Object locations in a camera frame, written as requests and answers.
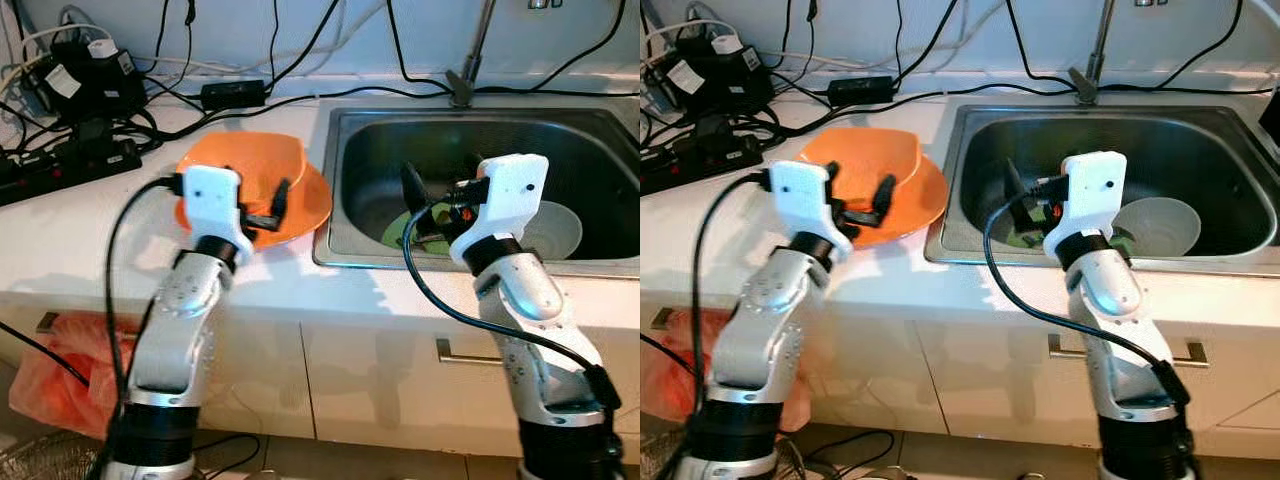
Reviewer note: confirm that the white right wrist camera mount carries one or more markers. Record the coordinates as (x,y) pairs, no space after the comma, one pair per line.
(510,190)
(1090,190)

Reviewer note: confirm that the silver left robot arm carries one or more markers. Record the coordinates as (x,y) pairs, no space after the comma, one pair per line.
(770,320)
(180,320)

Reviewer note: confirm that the chrome wall valve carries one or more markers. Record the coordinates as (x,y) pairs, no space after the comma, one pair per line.
(1152,3)
(545,4)

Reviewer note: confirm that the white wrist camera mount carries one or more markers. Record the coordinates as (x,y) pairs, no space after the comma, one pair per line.
(1090,190)
(800,195)
(510,190)
(212,200)

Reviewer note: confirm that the orange bowl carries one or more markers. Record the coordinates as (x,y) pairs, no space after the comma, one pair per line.
(870,150)
(250,160)

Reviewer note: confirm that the black power strip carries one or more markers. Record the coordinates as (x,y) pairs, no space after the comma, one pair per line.
(700,160)
(70,165)

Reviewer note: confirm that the black charger with white label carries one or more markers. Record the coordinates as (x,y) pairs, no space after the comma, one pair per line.
(100,80)
(720,75)

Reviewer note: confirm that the grey metal faucet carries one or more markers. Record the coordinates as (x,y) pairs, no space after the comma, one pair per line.
(460,92)
(1082,90)

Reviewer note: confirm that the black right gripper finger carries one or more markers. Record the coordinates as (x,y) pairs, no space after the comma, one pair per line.
(1015,185)
(413,188)

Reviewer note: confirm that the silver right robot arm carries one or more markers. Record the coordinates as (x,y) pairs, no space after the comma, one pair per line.
(1110,290)
(530,290)

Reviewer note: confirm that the white bowl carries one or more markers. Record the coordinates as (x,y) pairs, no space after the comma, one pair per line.
(1160,225)
(560,230)

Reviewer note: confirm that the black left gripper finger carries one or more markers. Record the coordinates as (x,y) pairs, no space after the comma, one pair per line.
(244,192)
(281,200)
(833,185)
(885,195)

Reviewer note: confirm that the stainless steel sink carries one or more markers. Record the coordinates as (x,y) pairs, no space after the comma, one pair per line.
(1150,140)
(450,140)

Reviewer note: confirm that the green plate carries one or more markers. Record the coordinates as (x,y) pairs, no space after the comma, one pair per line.
(1012,238)
(395,232)

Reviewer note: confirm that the orange plate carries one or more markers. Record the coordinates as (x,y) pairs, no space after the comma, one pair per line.
(920,210)
(305,215)

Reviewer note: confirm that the white kitchen cabinet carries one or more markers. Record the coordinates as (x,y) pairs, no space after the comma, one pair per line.
(350,380)
(950,380)

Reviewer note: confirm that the black power adapter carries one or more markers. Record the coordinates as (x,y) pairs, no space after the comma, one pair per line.
(235,95)
(860,90)

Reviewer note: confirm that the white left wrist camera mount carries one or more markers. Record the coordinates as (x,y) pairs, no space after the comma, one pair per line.
(800,195)
(212,200)

